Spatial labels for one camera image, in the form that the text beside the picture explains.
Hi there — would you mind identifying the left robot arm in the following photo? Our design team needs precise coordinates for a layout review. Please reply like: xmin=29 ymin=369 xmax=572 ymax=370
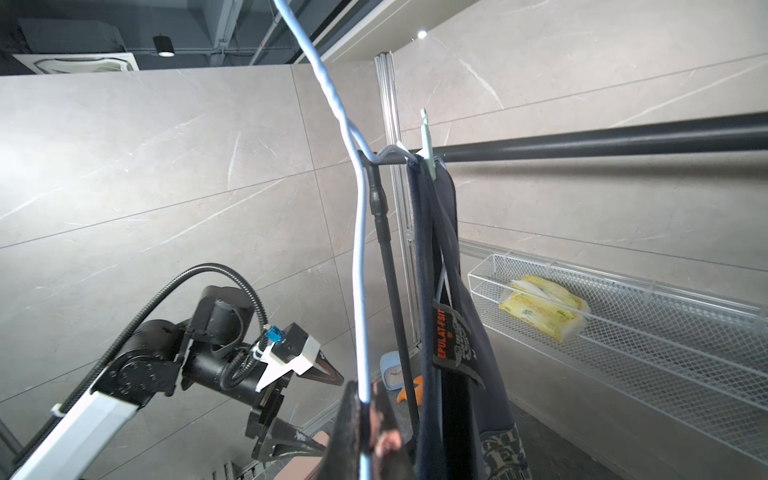
xmin=1 ymin=263 xmax=344 ymax=479

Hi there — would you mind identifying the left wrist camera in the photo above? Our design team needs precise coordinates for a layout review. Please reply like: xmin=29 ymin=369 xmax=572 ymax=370
xmin=255 ymin=323 xmax=320 ymax=392

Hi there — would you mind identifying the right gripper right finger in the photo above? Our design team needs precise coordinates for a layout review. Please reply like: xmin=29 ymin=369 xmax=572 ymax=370
xmin=368 ymin=383 xmax=416 ymax=480

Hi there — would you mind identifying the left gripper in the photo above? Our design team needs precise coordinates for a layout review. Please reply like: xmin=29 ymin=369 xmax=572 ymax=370
xmin=245 ymin=351 xmax=344 ymax=462

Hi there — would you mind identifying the light blue wire hanger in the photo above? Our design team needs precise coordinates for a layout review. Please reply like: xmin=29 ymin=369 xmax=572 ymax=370
xmin=272 ymin=0 xmax=421 ymax=480

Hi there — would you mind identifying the pink rectangular block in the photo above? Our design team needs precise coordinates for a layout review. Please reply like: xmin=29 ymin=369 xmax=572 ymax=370
xmin=275 ymin=446 xmax=322 ymax=480

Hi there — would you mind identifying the yellow tissue pack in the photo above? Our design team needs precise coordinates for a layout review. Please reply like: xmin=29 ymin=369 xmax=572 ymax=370
xmin=499 ymin=275 xmax=591 ymax=343

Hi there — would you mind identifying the green clothespin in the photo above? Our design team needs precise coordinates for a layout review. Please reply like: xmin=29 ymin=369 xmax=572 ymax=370
xmin=420 ymin=108 xmax=437 ymax=180

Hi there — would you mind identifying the white wire mesh basket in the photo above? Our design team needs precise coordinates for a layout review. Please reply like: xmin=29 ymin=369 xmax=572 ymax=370
xmin=468 ymin=254 xmax=767 ymax=464

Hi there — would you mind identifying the navy blue tank top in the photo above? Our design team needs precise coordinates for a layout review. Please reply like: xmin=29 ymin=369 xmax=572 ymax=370
xmin=407 ymin=160 xmax=531 ymax=479

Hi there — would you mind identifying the black clothes rack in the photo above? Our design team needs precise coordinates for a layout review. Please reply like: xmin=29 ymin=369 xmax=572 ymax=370
xmin=358 ymin=110 xmax=768 ymax=457

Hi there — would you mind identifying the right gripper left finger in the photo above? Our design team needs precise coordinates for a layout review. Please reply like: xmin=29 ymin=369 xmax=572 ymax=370
xmin=315 ymin=381 xmax=369 ymax=480

